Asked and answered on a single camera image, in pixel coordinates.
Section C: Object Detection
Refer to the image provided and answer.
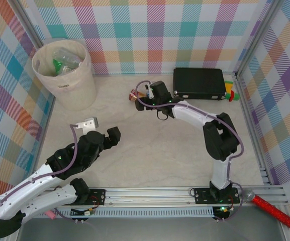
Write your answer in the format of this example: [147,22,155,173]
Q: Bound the green bottle yellow cap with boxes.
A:
[53,59,62,75]

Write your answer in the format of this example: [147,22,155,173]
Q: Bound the cream round waste bin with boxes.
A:
[31,39,97,111]

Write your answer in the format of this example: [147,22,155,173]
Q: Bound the black hard case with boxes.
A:
[172,67,228,101]

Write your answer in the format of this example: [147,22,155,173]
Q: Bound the yellow green toy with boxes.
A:
[224,80,235,93]

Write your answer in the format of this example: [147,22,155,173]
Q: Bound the red green toy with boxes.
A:
[226,90,240,102]

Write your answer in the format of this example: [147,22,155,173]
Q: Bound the red glitter toy microphone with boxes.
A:
[245,190,290,230]

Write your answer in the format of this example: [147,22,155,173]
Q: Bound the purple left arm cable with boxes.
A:
[0,124,79,223]

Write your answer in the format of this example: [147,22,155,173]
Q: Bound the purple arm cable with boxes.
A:
[0,124,79,223]
[135,80,245,223]

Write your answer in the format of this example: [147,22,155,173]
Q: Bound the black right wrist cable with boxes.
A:
[156,110,170,122]

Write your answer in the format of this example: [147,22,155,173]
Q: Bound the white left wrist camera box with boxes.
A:
[74,117,99,135]

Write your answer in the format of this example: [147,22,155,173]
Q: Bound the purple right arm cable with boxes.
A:
[135,80,245,223]

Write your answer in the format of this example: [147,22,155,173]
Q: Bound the aluminium side rail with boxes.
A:
[33,97,56,176]
[235,72,271,186]

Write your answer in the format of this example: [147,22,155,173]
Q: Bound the left base connector wires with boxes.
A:
[70,195,103,224]

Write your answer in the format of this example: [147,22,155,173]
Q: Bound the base connector wires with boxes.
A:
[70,195,103,224]
[214,199,236,223]

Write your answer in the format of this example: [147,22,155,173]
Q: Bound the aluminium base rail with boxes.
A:
[11,187,290,209]

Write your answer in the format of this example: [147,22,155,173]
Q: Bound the white slotted cable duct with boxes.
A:
[56,207,215,218]

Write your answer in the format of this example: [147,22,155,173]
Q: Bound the aluminium frame post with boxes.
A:
[14,0,47,43]
[234,0,280,76]

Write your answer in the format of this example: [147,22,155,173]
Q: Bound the right base connector wires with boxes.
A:
[214,199,236,223]

